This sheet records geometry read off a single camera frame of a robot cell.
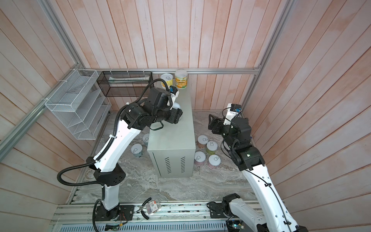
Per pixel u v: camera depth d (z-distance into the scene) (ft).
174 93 1.88
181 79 2.63
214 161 2.83
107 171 1.50
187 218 2.39
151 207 2.40
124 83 3.46
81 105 2.44
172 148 1.94
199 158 2.82
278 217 1.22
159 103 1.56
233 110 1.76
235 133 1.52
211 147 3.06
